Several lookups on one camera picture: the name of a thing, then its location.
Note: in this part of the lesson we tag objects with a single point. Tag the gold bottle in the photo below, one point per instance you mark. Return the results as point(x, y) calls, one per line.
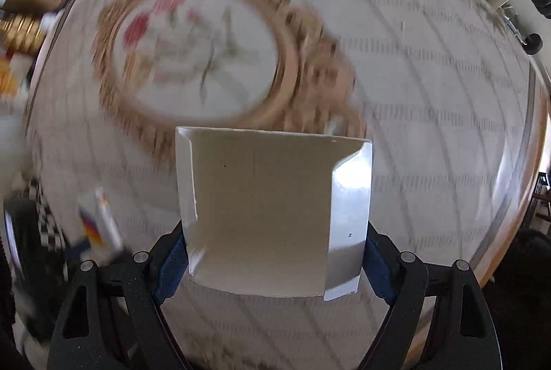
point(22, 34)

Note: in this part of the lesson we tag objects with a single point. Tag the striped white medicine box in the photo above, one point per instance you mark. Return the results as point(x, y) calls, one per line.
point(99, 224)

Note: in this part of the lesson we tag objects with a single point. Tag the green white medicine box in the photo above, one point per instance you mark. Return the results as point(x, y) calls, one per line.
point(274, 214)

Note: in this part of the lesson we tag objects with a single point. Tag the floral patterned tablecloth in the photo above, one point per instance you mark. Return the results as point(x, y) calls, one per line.
point(441, 87)

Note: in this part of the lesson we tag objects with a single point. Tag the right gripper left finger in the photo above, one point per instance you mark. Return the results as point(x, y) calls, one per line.
point(111, 317)

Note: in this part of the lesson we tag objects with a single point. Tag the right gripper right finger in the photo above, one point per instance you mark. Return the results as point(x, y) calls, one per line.
point(461, 333)

